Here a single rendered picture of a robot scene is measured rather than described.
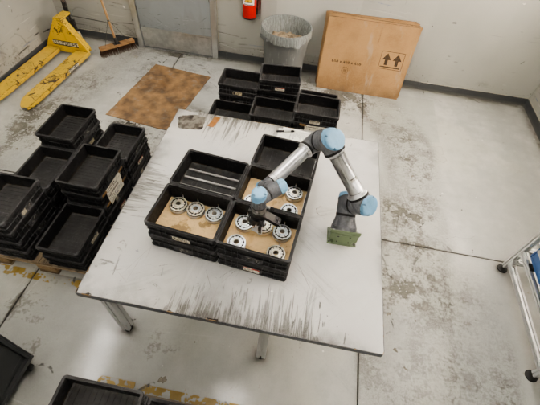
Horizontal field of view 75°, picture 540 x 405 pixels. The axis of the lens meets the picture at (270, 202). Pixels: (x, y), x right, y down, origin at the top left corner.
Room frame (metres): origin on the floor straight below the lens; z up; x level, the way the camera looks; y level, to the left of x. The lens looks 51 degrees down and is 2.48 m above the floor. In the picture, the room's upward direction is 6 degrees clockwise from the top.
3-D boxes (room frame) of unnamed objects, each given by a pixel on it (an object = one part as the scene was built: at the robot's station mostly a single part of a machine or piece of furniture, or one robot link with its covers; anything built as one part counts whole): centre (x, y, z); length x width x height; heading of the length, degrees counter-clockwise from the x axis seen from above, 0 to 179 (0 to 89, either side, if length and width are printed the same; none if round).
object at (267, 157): (1.65, -0.08, 0.87); 0.40 x 0.30 x 0.11; 79
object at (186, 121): (2.15, 0.67, 0.71); 0.22 x 0.19 x 0.01; 85
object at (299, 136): (2.08, -0.16, 0.70); 0.33 x 0.23 x 0.01; 85
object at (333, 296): (1.43, 0.08, 0.35); 1.60 x 1.60 x 0.70; 85
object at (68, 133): (2.13, 1.68, 0.37); 0.40 x 0.30 x 0.45; 175
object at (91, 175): (1.69, 1.32, 0.37); 0.40 x 0.30 x 0.45; 175
